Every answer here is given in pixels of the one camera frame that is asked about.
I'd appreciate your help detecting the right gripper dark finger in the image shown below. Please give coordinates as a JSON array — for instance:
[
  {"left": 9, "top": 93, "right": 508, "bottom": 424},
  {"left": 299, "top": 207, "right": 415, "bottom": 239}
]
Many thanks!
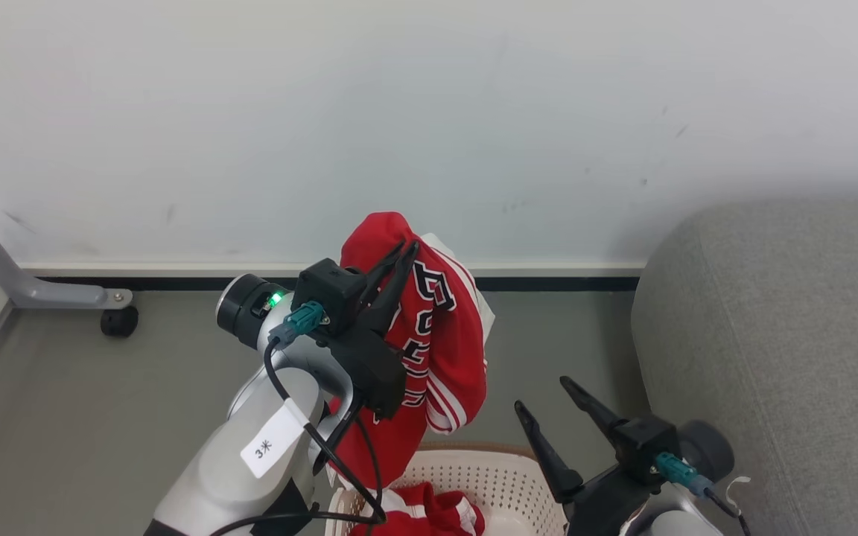
[
  {"left": 559, "top": 376, "right": 631, "bottom": 448},
  {"left": 514, "top": 400, "right": 585, "bottom": 504}
]

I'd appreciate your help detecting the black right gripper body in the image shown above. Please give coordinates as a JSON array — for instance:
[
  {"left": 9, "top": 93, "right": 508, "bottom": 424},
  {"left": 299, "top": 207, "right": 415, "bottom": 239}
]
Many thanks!
[{"left": 562, "top": 415, "right": 681, "bottom": 536}]

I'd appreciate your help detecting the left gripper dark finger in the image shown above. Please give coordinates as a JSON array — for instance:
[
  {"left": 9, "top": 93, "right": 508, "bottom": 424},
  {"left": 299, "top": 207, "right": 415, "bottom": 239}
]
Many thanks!
[
  {"left": 369, "top": 241, "right": 421, "bottom": 333},
  {"left": 360, "top": 239, "right": 410, "bottom": 296}
]

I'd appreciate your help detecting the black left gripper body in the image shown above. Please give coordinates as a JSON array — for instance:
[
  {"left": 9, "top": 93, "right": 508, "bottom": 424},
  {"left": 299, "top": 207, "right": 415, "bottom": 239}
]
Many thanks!
[{"left": 291, "top": 258, "right": 408, "bottom": 420}]

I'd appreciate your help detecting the red white sports jersey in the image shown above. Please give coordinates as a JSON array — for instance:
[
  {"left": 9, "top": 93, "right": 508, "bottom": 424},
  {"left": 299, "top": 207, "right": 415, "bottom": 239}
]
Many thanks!
[{"left": 325, "top": 211, "right": 497, "bottom": 536}]

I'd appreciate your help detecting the white perforated laundry basket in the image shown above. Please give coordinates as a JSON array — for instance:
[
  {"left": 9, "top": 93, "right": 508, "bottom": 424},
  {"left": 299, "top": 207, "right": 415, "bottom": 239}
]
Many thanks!
[{"left": 324, "top": 444, "right": 573, "bottom": 536}]

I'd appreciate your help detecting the grey fabric sofa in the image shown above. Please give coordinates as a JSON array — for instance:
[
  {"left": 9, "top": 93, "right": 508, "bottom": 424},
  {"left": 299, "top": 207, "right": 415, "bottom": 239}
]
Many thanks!
[{"left": 630, "top": 197, "right": 858, "bottom": 536}]

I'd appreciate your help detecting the black caster wheel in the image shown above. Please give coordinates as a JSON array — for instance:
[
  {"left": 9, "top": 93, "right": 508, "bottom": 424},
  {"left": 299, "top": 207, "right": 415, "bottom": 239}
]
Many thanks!
[{"left": 99, "top": 305, "right": 140, "bottom": 339}]

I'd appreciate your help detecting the teal right cable connector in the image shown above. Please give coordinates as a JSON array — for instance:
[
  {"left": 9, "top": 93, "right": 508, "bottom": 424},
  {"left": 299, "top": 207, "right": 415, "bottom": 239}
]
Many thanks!
[{"left": 654, "top": 451, "right": 714, "bottom": 498}]

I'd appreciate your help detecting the teal cable connector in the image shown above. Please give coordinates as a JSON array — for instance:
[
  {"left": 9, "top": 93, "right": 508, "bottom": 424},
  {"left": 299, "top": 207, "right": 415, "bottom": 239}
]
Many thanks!
[
  {"left": 654, "top": 451, "right": 714, "bottom": 498},
  {"left": 269, "top": 301, "right": 328, "bottom": 349}
]

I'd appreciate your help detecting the teal left cable connector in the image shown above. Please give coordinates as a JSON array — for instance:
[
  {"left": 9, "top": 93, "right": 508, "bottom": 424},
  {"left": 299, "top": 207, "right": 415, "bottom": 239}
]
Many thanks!
[{"left": 269, "top": 301, "right": 328, "bottom": 349}]

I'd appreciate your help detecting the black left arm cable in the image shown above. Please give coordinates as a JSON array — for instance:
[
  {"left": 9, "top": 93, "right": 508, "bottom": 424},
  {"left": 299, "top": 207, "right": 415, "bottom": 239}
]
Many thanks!
[{"left": 209, "top": 339, "right": 389, "bottom": 536}]

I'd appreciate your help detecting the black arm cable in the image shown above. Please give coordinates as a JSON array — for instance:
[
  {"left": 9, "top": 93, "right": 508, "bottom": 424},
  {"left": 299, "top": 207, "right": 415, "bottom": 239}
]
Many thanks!
[
  {"left": 703, "top": 485, "right": 752, "bottom": 536},
  {"left": 209, "top": 339, "right": 389, "bottom": 536}
]

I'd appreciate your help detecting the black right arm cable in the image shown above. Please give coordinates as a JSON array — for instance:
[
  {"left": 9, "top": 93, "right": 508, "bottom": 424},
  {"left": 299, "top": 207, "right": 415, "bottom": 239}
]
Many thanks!
[{"left": 703, "top": 485, "right": 752, "bottom": 536}]

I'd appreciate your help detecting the white paper cable label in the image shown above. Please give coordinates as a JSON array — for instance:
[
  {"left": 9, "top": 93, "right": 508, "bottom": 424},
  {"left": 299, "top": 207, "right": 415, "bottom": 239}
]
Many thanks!
[{"left": 240, "top": 398, "right": 312, "bottom": 480}]

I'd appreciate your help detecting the white black wall baseboard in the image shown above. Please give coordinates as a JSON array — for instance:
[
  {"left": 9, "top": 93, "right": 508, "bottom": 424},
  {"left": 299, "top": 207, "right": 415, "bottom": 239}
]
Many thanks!
[{"left": 18, "top": 260, "right": 648, "bottom": 293}]

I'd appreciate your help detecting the grey metal frame leg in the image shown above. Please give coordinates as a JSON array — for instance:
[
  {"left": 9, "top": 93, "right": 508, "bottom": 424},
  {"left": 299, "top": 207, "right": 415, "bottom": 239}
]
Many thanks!
[{"left": 0, "top": 214, "right": 134, "bottom": 310}]

